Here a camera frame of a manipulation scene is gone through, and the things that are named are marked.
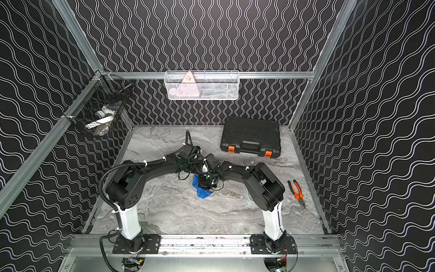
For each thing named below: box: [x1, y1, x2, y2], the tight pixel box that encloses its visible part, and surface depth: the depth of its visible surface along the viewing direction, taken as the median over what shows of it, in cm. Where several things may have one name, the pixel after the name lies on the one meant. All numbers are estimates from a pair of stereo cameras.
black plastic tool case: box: [219, 116, 282, 159], surface depth 106 cm
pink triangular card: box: [176, 71, 200, 97], surface depth 92 cm
